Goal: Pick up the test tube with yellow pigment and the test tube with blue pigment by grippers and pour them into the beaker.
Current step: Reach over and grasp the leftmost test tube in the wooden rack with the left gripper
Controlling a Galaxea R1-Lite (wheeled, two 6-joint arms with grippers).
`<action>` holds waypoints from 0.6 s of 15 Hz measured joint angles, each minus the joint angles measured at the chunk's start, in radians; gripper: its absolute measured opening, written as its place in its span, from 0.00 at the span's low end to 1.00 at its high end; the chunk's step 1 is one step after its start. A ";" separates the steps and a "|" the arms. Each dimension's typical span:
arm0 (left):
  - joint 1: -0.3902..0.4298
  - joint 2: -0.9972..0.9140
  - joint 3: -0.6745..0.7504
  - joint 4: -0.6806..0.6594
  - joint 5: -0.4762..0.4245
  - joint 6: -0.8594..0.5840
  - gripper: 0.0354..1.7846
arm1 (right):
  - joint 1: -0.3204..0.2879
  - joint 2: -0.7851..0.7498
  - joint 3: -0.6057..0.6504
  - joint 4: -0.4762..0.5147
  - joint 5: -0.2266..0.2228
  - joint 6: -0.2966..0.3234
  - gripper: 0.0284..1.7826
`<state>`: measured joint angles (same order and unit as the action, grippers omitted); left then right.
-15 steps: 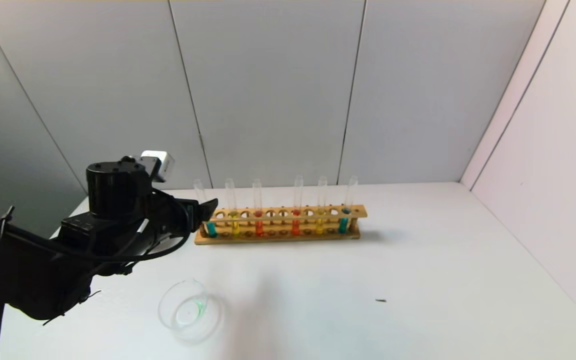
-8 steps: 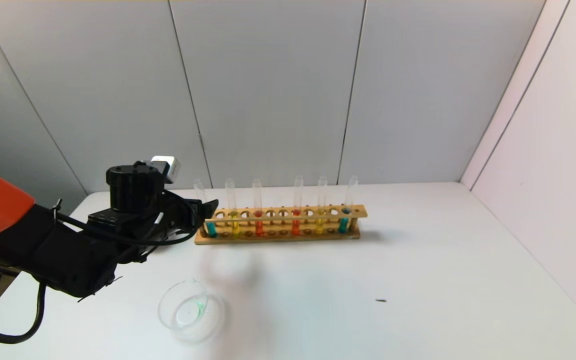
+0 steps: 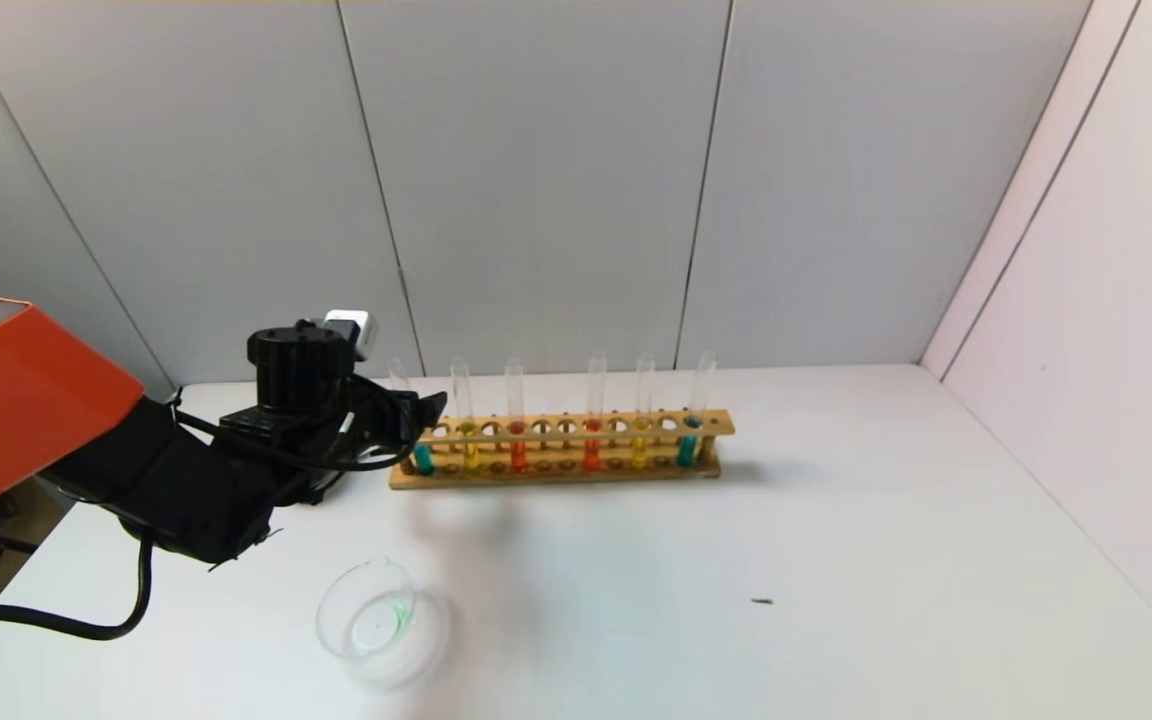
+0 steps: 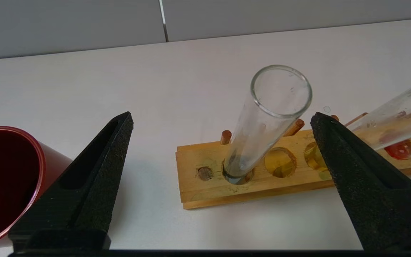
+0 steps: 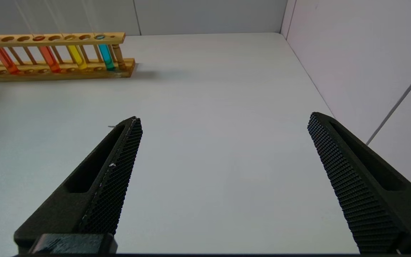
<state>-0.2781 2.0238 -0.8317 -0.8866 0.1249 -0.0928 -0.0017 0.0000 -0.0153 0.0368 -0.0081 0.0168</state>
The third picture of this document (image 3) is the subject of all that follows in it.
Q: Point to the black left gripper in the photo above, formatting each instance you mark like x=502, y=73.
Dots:
x=404, y=417

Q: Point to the blue pigment glass test tube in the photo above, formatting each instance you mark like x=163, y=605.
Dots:
x=424, y=460
x=686, y=450

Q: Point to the yellow pigment glass test tube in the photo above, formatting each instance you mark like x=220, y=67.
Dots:
x=639, y=452
x=473, y=458

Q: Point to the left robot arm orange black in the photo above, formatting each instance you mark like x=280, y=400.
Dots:
x=16, y=400

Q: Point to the orange pigment glass test tube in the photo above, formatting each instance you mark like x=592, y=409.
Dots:
x=519, y=456
x=592, y=455

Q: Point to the clear glass beaker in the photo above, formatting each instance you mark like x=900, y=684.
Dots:
x=366, y=625

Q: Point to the wooden test tube rack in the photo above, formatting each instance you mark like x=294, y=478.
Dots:
x=726, y=423

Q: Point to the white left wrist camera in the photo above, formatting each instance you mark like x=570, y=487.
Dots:
x=356, y=328

